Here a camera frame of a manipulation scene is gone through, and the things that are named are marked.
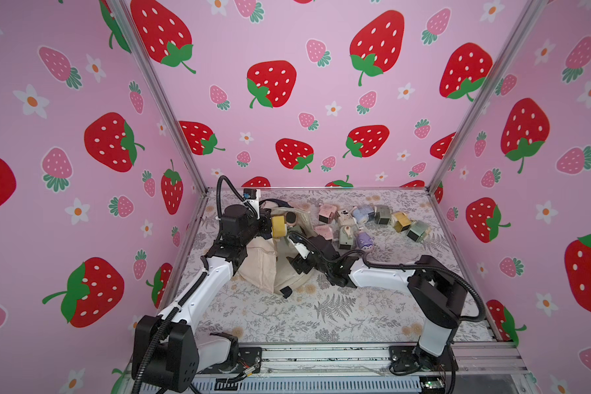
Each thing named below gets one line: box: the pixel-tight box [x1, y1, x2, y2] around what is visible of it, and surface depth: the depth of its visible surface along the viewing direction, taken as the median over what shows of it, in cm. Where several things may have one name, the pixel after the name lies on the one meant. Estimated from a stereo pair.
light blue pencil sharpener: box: [352, 205, 376, 224], surface depth 109 cm
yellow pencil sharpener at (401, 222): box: [392, 210, 412, 234], surface depth 106 cm
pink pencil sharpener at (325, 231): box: [313, 224, 335, 241], surface depth 102 cm
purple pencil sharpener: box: [357, 231, 374, 251], surface depth 95 cm
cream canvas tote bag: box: [238, 206, 315, 294], surface depth 84 cm
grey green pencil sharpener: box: [374, 204, 392, 225], surface depth 109 cm
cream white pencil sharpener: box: [337, 209, 358, 227], surface depth 106 cm
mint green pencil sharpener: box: [407, 219, 430, 243], surface depth 103 cm
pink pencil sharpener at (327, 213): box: [318, 203, 341, 225], surface depth 109 cm
